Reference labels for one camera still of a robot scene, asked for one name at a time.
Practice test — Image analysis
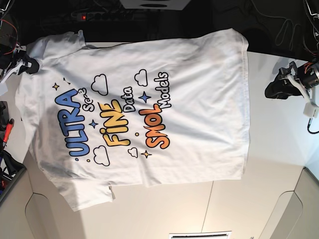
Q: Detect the right braided black cable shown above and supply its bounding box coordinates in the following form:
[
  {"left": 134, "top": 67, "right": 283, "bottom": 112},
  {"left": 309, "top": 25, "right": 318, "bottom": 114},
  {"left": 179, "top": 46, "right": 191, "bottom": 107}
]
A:
[{"left": 307, "top": 117, "right": 319, "bottom": 135}]

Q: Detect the black power strip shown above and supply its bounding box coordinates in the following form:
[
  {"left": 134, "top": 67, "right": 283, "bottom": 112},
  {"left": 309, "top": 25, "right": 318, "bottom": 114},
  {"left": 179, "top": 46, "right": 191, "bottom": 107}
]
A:
[{"left": 71, "top": 12, "right": 134, "bottom": 22}]

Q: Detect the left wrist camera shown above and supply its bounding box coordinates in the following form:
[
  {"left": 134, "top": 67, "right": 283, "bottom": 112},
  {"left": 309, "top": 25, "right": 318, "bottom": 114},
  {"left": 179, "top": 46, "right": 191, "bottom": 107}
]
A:
[{"left": 303, "top": 102, "right": 319, "bottom": 119}]

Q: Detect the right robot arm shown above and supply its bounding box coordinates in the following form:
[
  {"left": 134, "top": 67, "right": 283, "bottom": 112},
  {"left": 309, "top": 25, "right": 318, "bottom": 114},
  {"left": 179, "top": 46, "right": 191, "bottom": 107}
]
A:
[{"left": 0, "top": 0, "right": 39, "bottom": 84}]

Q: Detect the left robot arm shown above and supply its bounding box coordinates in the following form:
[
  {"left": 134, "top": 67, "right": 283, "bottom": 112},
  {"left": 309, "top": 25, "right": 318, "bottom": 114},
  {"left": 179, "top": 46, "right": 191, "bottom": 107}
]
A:
[{"left": 265, "top": 38, "right": 319, "bottom": 106}]

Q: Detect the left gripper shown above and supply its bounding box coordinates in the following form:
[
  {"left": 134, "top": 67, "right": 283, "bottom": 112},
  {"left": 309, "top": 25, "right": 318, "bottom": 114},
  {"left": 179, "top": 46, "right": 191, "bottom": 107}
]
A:
[{"left": 265, "top": 62, "right": 319, "bottom": 104}]

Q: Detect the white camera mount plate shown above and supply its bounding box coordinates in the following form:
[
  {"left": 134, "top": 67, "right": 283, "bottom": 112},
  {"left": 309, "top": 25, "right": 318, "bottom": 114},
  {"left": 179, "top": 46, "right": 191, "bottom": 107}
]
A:
[{"left": 120, "top": 0, "right": 190, "bottom": 10}]

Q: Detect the white printed t-shirt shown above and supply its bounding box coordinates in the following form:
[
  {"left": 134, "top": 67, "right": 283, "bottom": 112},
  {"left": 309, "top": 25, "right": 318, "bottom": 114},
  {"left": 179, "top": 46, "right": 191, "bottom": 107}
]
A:
[{"left": 15, "top": 29, "right": 250, "bottom": 211}]

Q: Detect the white vent grille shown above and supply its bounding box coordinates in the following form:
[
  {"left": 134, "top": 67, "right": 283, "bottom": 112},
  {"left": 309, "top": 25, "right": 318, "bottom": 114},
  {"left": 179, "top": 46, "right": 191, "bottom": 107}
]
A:
[{"left": 168, "top": 231, "right": 232, "bottom": 239}]

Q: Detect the orange handled tool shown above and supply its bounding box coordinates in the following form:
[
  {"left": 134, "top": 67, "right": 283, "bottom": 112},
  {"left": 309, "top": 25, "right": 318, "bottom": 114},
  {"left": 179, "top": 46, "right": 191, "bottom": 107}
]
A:
[{"left": 2, "top": 119, "right": 14, "bottom": 148}]

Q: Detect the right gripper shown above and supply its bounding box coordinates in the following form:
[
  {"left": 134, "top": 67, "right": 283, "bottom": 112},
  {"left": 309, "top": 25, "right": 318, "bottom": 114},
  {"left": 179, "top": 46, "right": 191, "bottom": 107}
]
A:
[{"left": 0, "top": 51, "right": 39, "bottom": 82}]

